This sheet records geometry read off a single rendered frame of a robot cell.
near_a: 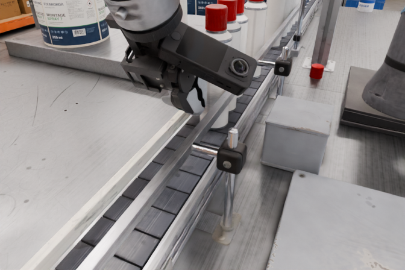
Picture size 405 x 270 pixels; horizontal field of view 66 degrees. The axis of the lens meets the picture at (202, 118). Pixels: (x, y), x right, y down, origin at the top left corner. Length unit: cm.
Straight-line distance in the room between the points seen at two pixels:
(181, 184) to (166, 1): 24
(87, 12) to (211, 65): 68
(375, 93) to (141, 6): 54
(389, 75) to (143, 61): 50
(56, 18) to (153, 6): 70
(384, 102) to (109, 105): 59
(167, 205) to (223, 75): 18
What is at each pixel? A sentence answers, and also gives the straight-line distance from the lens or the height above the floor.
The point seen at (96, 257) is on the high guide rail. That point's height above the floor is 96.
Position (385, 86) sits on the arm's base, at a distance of 73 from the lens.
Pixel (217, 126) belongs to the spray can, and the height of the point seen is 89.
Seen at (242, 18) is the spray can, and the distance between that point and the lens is 59.
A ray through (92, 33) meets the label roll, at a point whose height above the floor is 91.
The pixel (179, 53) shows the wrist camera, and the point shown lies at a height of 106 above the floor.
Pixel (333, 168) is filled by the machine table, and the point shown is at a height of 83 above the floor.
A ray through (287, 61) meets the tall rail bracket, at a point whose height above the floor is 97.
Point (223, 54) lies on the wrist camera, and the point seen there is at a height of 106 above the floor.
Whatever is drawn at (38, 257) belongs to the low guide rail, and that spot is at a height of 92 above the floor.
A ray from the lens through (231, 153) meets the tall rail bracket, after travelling 35.
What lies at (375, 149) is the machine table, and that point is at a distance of 67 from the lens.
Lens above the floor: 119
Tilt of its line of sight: 32 degrees down
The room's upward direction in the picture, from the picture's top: straight up
